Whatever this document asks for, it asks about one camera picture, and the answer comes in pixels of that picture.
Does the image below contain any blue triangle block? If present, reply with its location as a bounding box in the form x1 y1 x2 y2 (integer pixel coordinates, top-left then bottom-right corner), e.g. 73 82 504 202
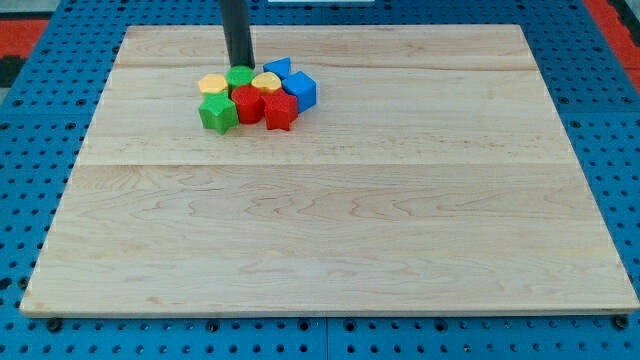
263 57 291 80

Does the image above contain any red star block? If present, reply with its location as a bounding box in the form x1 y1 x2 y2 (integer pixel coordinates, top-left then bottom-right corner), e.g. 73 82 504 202
262 89 298 131

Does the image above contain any blue cube block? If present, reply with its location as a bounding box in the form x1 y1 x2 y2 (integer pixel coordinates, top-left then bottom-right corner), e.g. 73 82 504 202
282 71 317 113

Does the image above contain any red cylinder block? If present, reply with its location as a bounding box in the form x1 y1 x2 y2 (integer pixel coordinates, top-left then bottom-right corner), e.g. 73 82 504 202
231 85 264 124

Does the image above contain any yellow heart block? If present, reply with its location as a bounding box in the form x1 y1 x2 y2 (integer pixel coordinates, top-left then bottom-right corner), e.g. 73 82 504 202
251 72 282 94

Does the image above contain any wooden board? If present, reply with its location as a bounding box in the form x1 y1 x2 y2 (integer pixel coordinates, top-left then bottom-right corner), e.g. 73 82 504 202
20 25 639 318

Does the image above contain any green star block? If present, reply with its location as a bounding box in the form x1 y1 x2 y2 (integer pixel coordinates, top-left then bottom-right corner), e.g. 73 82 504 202
198 91 239 135

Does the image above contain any green cylinder block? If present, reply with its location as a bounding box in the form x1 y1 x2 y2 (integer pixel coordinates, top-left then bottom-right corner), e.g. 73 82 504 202
225 65 255 92

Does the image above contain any yellow hexagon block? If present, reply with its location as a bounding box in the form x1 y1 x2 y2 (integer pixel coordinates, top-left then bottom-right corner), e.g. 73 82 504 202
197 74 229 95

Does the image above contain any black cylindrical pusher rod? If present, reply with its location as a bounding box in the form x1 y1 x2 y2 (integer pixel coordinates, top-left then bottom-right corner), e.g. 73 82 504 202
219 0 255 69

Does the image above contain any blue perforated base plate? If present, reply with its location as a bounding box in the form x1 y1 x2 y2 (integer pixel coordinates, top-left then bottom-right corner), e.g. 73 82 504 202
1 0 639 359

